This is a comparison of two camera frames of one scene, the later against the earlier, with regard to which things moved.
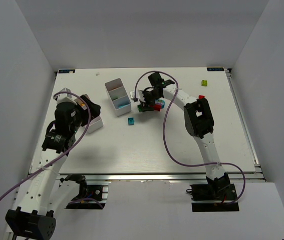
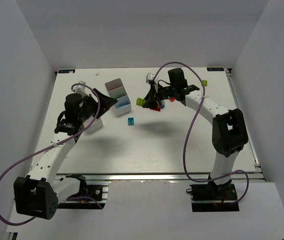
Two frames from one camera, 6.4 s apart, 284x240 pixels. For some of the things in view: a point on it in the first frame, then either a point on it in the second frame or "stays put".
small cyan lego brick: x=130 y=121 stays put
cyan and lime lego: x=121 y=105 stays put
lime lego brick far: x=204 y=83 stays put
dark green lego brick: x=140 y=108 to x=115 y=96
